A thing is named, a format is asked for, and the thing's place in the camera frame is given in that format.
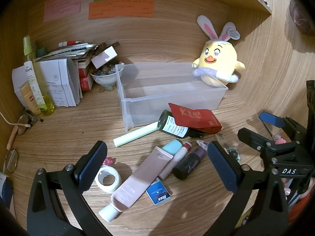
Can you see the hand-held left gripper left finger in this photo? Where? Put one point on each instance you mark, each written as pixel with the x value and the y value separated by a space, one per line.
pixel 91 162

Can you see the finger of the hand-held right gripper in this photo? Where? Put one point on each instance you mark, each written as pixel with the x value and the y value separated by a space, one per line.
pixel 270 119
pixel 258 140

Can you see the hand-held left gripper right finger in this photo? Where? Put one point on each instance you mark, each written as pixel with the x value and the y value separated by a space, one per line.
pixel 219 164

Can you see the pink bead charm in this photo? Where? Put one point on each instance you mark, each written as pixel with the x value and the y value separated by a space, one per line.
pixel 109 161

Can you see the purple black cosmetic tube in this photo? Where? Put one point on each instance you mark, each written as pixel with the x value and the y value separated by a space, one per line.
pixel 189 164

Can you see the white tape roll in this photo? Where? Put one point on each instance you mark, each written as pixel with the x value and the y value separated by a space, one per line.
pixel 115 184

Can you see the white tube red cap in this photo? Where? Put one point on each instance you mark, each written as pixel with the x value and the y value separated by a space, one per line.
pixel 172 163

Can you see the teal capped small tube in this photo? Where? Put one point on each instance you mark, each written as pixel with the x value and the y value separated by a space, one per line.
pixel 172 146

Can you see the pale green tube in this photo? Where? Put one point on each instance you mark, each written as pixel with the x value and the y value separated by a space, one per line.
pixel 135 135

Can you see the pink cream tube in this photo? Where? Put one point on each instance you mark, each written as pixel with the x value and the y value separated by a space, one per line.
pixel 140 179

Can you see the red paper packet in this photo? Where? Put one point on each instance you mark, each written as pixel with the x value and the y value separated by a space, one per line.
pixel 196 118

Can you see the dark green glass bottle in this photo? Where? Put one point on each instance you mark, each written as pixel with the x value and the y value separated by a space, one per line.
pixel 167 124

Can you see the small blue box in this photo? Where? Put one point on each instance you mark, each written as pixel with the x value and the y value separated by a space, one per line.
pixel 157 193

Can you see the clear plastic bin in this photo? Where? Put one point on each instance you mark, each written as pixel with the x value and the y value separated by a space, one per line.
pixel 157 83

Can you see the person's right hand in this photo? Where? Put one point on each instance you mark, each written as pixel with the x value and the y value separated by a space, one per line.
pixel 286 190

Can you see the small clear packet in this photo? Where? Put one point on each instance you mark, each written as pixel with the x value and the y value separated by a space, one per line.
pixel 232 151

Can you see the orange cloth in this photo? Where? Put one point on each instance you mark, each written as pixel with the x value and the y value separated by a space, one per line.
pixel 299 211

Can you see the yellow chick plush toy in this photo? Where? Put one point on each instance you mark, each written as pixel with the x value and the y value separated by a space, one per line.
pixel 219 56

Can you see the pink stick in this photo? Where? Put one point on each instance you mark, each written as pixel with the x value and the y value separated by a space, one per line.
pixel 11 139

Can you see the white bowl of marbles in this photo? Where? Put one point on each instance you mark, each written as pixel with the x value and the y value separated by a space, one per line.
pixel 103 80

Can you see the folded white paper leaflets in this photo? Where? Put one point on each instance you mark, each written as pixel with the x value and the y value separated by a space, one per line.
pixel 59 83

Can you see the dark blue box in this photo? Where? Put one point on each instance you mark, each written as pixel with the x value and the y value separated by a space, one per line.
pixel 6 191

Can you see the yellow-green spray bottle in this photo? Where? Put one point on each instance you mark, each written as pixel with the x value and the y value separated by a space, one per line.
pixel 33 86

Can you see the white pink small box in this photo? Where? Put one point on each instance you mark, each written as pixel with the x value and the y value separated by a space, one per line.
pixel 103 57

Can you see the dark red round object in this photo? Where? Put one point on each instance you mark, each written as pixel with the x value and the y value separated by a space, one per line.
pixel 301 14

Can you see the stack of booklets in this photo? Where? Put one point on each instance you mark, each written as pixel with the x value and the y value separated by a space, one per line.
pixel 69 51

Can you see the dark brown flat object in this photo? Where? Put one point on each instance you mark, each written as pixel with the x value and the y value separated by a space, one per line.
pixel 107 47

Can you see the red white marker pen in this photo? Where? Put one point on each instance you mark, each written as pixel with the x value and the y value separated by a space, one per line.
pixel 70 43

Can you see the green object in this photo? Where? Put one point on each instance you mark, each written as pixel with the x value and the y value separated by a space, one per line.
pixel 40 52

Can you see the orange paper note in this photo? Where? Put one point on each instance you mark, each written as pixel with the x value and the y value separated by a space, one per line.
pixel 120 9

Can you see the pink paper note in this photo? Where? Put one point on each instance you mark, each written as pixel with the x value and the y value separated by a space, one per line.
pixel 62 6

